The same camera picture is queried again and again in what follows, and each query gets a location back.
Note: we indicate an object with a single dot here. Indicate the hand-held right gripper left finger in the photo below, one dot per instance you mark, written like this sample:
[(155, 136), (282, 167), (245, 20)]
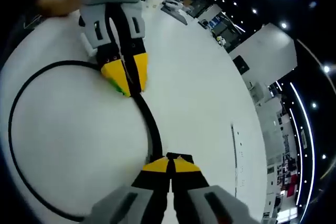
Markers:
[(152, 179)]

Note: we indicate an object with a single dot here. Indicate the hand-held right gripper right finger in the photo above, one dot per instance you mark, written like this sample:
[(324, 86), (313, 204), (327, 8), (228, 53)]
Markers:
[(187, 179)]

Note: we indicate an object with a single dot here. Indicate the white desk slot strip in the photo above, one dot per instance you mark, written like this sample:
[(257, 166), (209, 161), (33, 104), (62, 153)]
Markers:
[(235, 155)]

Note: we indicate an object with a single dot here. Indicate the white desk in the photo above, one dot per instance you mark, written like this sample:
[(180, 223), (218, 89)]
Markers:
[(78, 129)]

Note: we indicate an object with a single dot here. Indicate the small white yellow toy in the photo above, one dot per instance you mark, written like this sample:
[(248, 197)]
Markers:
[(222, 41)]

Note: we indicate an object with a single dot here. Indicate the black box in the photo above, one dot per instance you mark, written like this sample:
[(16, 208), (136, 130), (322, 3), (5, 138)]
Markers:
[(241, 64)]

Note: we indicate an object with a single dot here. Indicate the red display board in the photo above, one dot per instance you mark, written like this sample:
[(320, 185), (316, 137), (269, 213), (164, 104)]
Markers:
[(292, 187)]

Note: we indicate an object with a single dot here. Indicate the white office counter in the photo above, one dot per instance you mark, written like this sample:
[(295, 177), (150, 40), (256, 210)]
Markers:
[(262, 95)]

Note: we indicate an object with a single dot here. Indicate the white pillar with small sign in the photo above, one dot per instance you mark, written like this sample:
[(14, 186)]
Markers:
[(265, 51)]

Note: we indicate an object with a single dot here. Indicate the long ceiling light strip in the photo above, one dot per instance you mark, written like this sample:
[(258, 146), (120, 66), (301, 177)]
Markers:
[(312, 150)]

